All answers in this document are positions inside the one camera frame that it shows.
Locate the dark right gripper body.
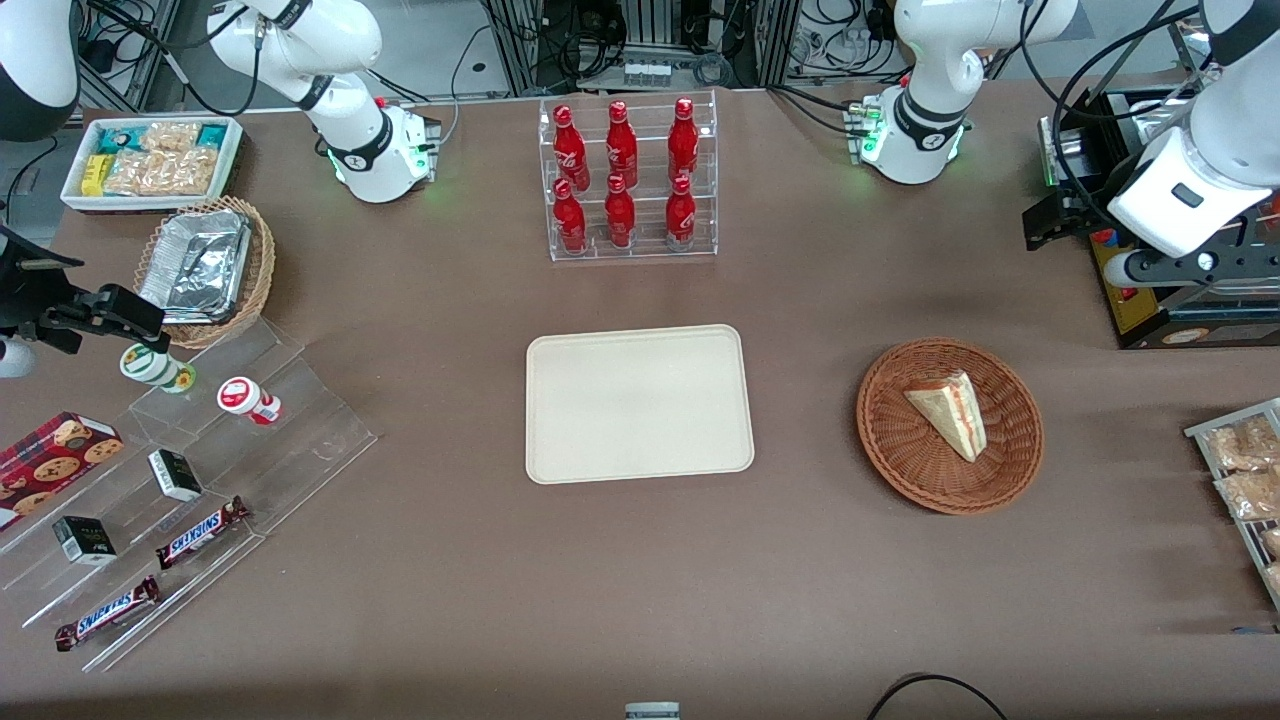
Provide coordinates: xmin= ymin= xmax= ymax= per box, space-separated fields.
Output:
xmin=0 ymin=226 xmax=87 ymax=337

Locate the triangular sandwich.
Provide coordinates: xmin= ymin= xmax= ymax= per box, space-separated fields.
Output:
xmin=903 ymin=369 xmax=988 ymax=464

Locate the aluminium foil tray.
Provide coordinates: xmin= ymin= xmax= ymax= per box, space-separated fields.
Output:
xmin=138 ymin=208 xmax=253 ymax=326

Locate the light wicker basket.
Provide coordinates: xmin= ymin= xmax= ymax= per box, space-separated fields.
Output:
xmin=133 ymin=195 xmax=277 ymax=351

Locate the round brown wicker basket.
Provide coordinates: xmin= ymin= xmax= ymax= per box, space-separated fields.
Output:
xmin=856 ymin=337 xmax=1046 ymax=517

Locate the beige plastic tray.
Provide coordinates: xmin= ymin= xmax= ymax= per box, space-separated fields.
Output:
xmin=525 ymin=323 xmax=756 ymax=486

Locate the green white yogurt bottle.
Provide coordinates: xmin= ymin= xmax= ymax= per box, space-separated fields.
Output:
xmin=120 ymin=342 xmax=197 ymax=395

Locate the black hot food warmer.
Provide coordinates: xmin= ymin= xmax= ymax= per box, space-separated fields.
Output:
xmin=1038 ymin=85 xmax=1280 ymax=351

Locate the red cookie box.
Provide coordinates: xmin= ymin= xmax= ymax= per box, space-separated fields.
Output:
xmin=0 ymin=411 xmax=126 ymax=531

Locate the large clear cracker bag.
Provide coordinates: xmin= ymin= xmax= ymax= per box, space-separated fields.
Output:
xmin=104 ymin=147 xmax=218 ymax=197

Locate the red white yogurt bottle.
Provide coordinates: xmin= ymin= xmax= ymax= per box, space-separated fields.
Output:
xmin=217 ymin=376 xmax=283 ymax=427

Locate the small black box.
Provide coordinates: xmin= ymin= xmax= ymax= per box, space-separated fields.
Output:
xmin=148 ymin=449 xmax=204 ymax=503
xmin=52 ymin=516 xmax=118 ymax=567

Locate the white rectangular snack bin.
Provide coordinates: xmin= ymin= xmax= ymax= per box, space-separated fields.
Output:
xmin=60 ymin=115 xmax=245 ymax=215

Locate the small clear cracker bag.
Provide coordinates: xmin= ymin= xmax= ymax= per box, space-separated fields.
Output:
xmin=140 ymin=121 xmax=202 ymax=152

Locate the clear acrylic stepped display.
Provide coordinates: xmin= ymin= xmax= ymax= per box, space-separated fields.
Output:
xmin=0 ymin=318 xmax=379 ymax=673

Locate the Snickers chocolate bar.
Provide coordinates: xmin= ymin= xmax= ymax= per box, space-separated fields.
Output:
xmin=155 ymin=496 xmax=251 ymax=571
xmin=54 ymin=575 xmax=162 ymax=653

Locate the clear bag of pastries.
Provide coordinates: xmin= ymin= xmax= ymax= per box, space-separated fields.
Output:
xmin=1215 ymin=470 xmax=1280 ymax=522
xmin=1205 ymin=418 xmax=1280 ymax=472

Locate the red cola bottle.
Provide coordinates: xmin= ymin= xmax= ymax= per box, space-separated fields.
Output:
xmin=665 ymin=175 xmax=698 ymax=251
xmin=553 ymin=105 xmax=591 ymax=191
xmin=605 ymin=100 xmax=639 ymax=191
xmin=603 ymin=175 xmax=637 ymax=248
xmin=668 ymin=97 xmax=699 ymax=186
xmin=552 ymin=178 xmax=589 ymax=253

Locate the clear acrylic bottle rack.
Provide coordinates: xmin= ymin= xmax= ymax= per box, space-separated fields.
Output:
xmin=538 ymin=88 xmax=719 ymax=263

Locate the grey wire rack tray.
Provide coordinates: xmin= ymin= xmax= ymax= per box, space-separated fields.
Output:
xmin=1185 ymin=398 xmax=1280 ymax=611

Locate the aluminium frame equipment rack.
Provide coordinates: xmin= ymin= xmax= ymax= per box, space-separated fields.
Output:
xmin=482 ymin=0 xmax=803 ymax=97

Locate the black floor cable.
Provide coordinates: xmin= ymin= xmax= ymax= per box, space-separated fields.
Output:
xmin=865 ymin=673 xmax=1011 ymax=720

